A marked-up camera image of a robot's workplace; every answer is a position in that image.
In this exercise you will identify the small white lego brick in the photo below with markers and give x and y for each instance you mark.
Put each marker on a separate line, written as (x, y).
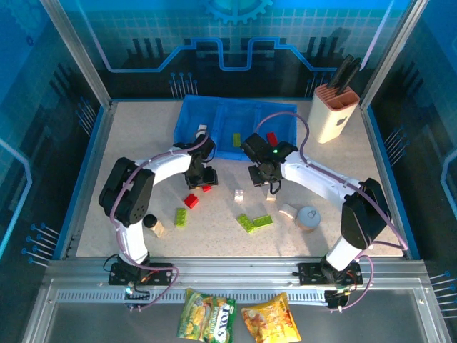
(271, 196)
(239, 196)

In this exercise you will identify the small red lego brick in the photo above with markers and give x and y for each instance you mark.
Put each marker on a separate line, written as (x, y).
(191, 201)

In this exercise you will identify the green lego brick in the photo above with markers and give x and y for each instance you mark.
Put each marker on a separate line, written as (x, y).
(263, 222)
(246, 224)
(236, 139)
(180, 218)

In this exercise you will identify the long white lego brick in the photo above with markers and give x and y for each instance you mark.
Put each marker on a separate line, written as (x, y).
(202, 127)

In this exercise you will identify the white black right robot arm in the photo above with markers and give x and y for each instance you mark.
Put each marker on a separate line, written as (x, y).
(360, 214)

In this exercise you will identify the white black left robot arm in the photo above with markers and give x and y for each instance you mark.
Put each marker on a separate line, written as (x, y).
(132, 193)

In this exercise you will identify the blue plastic bin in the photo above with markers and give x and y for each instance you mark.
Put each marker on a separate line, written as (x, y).
(282, 125)
(189, 121)
(235, 114)

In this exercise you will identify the grey tin can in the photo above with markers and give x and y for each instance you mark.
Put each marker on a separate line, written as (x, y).
(307, 218)

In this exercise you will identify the black capped spice bottle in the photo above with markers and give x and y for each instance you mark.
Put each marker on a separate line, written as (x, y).
(157, 228)

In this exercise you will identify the cream knife block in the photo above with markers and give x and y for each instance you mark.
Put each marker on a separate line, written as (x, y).
(330, 118)

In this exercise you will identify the green snack bag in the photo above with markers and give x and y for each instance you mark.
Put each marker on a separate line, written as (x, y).
(207, 318)

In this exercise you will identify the yellow snack bag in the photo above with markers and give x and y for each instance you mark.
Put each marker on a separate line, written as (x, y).
(271, 319)

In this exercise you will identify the aluminium front rail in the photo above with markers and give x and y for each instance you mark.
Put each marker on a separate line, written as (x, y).
(232, 271)

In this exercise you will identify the aluminium frame post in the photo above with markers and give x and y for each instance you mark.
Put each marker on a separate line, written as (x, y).
(392, 53)
(85, 60)

